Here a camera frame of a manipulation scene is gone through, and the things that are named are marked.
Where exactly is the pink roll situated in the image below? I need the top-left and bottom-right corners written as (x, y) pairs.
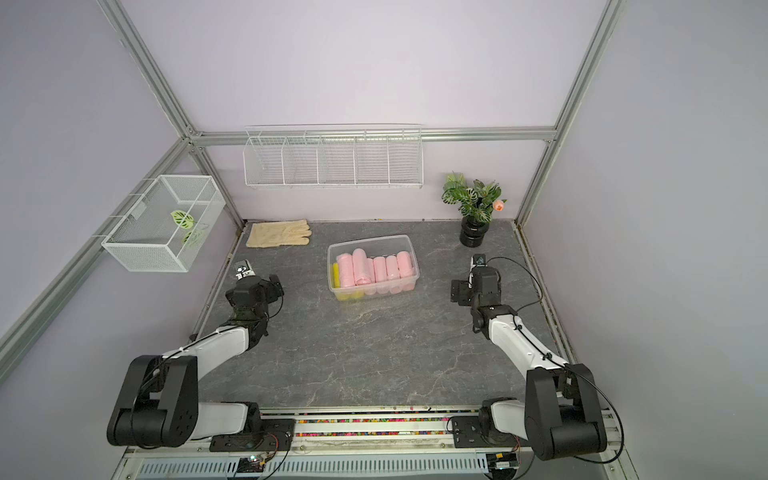
top-left (385, 255), bottom-right (400, 281)
top-left (396, 251), bottom-right (415, 278)
top-left (336, 253), bottom-right (356, 288)
top-left (352, 248), bottom-right (373, 286)
top-left (373, 256), bottom-right (388, 283)

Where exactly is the yellow trash bag roll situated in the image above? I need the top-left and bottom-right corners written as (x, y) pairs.
top-left (331, 263), bottom-right (341, 288)
top-left (336, 291), bottom-right (365, 301)

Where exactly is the clear plastic storage box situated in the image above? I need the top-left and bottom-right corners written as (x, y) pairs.
top-left (327, 235), bottom-right (420, 300)

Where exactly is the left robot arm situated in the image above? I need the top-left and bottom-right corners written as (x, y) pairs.
top-left (106, 273), bottom-right (284, 450)

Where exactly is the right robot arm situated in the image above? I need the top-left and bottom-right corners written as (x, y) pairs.
top-left (450, 255), bottom-right (626, 465)

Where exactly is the beige cloth glove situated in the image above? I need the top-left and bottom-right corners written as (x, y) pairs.
top-left (246, 220), bottom-right (312, 249)

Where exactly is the potted green plant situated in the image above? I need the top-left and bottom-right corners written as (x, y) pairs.
top-left (441, 172), bottom-right (506, 248)

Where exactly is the green leaf in basket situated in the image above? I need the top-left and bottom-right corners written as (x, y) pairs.
top-left (171, 210), bottom-right (195, 230)

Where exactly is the white mesh basket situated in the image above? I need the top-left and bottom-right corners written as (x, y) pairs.
top-left (102, 175), bottom-right (225, 273)

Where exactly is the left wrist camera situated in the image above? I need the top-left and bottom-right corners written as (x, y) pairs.
top-left (234, 259), bottom-right (256, 282)

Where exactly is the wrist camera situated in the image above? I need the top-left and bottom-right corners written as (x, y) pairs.
top-left (234, 259), bottom-right (256, 282)
top-left (471, 254), bottom-right (487, 270)

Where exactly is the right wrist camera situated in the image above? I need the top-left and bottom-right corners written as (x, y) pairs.
top-left (471, 254), bottom-right (487, 270)

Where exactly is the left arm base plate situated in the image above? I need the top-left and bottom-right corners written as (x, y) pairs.
top-left (209, 418), bottom-right (296, 453)

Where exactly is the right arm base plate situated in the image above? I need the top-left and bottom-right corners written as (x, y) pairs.
top-left (445, 416), bottom-right (519, 449)

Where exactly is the white wire wall shelf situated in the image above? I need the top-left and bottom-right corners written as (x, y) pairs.
top-left (243, 123), bottom-right (424, 189)

